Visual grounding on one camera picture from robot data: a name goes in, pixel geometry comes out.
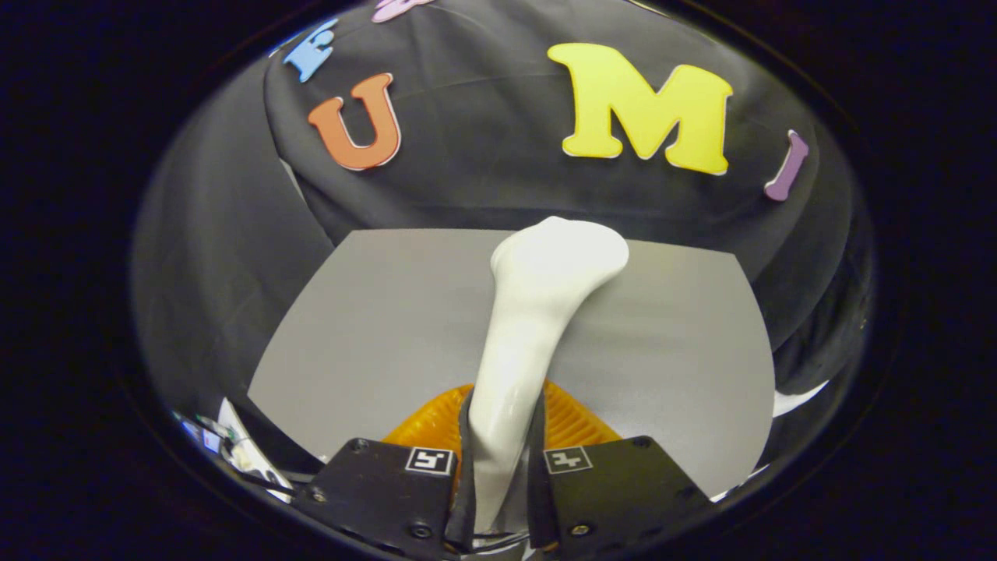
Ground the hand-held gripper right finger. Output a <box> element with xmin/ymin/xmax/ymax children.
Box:
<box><xmin>526</xmin><ymin>379</ymin><xmax>713</xmax><ymax>558</ymax></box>

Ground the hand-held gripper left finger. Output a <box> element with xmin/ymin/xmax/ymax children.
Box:
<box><xmin>290</xmin><ymin>383</ymin><xmax>478</xmax><ymax>561</ymax></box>

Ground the white garment steamer head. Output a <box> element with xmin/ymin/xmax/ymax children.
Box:
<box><xmin>467</xmin><ymin>216</ymin><xmax>630</xmax><ymax>535</ymax></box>

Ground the grey cabinet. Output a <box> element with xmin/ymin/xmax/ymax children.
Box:
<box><xmin>248</xmin><ymin>228</ymin><xmax>776</xmax><ymax>499</ymax></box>

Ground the black backdrop cloth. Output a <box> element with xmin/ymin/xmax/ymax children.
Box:
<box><xmin>131</xmin><ymin>0</ymin><xmax>877</xmax><ymax>468</ymax></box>

